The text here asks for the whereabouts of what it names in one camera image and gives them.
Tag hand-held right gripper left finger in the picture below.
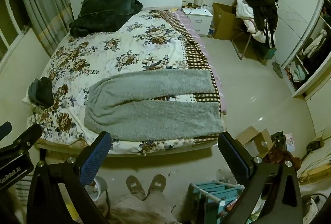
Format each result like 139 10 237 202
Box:
26 131 112 224

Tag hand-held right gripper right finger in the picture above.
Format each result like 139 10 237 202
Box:
218 132 303 224

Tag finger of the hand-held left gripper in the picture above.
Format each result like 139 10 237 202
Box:
13 124 42 149
0 122 12 140

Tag grey fluffy fleece blanket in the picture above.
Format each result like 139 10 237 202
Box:
84 69 225 142

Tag clear plastic bag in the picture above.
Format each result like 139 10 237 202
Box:
215 168 238 184

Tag white bucket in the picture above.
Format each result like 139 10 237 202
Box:
85 177 108 204

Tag small open cardboard box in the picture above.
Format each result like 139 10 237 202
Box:
235 126 275 158

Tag teal storage rack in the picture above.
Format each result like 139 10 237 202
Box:
189 180 245 224

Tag dark folded clothes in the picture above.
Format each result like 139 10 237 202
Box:
28 76 54 107

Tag beige slipper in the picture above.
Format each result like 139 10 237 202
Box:
126 175 146 200
147 174 167 195

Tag dark clothes heap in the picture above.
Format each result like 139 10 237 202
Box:
269 132 302 170

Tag person's legs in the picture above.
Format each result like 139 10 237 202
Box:
111 192 176 224

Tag white framed window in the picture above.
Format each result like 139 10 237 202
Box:
0 0 26 59

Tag grey slippers pair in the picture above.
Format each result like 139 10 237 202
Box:
272 61 284 78

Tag floral bedspread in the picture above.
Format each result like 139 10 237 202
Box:
26 8 223 156

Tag brown plaid sheet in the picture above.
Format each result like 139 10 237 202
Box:
160 10 223 142

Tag teal folded cloth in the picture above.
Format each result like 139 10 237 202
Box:
290 62 309 82

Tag metal folding chair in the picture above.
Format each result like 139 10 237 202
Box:
231 30 269 64

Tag striped curtain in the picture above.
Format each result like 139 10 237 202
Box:
18 0 74 56

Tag large cardboard box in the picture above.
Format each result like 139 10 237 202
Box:
211 2 243 41

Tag hanging white garment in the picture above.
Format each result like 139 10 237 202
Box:
302 30 327 58

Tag dark green blanket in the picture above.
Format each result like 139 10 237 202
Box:
68 0 143 37

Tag white nightstand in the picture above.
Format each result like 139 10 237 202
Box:
182 7 214 36

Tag white clothes pile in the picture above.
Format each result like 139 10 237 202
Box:
236 0 267 44

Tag black jacket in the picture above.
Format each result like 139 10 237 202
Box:
243 0 278 49

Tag white wardrobe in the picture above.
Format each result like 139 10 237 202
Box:
269 0 331 98

